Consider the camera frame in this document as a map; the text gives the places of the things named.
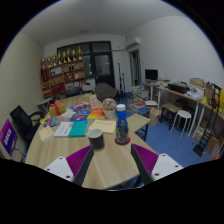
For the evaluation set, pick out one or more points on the small wooden side table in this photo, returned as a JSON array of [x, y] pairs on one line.
[[170, 107]]

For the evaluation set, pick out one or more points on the small round side table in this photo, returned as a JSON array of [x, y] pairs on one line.
[[44, 101]]

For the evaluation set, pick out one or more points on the orange printed booklet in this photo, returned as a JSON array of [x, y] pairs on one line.
[[96, 113]]

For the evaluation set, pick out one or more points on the pale yellow envelope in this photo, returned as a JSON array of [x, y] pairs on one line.
[[102, 126]]

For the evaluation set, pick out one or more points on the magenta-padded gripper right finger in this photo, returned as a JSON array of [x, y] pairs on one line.
[[161, 165]]

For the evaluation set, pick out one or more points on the pink flowers in white pot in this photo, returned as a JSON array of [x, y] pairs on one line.
[[109, 105]]

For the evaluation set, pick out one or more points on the white booklet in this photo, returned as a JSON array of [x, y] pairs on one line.
[[63, 129]]

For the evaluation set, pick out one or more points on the pink packet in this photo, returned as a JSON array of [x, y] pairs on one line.
[[80, 106]]

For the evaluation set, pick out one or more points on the cluttered side desk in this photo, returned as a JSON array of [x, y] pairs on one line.
[[190, 93]]

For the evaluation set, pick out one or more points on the flat round red coaster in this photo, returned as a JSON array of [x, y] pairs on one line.
[[117, 143]]

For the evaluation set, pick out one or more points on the purple sign board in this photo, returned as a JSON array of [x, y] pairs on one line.
[[7, 136]]

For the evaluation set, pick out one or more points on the black computer monitor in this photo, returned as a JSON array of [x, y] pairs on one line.
[[151, 74]]

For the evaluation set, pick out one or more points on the stack of books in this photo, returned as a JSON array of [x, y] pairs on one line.
[[138, 96]]

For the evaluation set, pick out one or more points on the brown paper bag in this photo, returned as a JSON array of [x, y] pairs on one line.
[[155, 116]]

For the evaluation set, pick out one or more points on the black framed glass door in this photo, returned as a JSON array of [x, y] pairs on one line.
[[101, 65]]

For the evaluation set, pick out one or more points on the teal book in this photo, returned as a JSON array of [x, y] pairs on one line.
[[78, 128]]

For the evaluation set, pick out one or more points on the orange standing card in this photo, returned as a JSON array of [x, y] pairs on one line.
[[93, 101]]

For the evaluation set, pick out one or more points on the white air conditioner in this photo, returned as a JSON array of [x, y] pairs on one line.
[[133, 42]]

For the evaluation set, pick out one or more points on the white round stool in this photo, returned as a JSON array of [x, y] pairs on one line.
[[183, 114]]

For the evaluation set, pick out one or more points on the black office chair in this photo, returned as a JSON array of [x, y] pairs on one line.
[[23, 123]]

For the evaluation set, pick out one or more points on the blue drink bottle white cap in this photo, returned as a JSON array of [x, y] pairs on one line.
[[122, 121]]

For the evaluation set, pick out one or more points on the wooden shelf unit with trophies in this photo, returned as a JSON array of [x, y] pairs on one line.
[[61, 78]]

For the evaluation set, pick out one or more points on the black mug white inside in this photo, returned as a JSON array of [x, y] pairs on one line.
[[96, 140]]

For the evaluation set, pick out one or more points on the pale yellow notepad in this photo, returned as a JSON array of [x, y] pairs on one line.
[[46, 134]]

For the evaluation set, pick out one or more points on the blue printed booklet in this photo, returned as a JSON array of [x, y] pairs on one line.
[[80, 115]]

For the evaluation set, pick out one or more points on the yellow gift box red ribbon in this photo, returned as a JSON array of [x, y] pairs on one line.
[[57, 109]]

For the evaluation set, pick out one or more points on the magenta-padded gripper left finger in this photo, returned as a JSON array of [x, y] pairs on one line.
[[63, 165]]

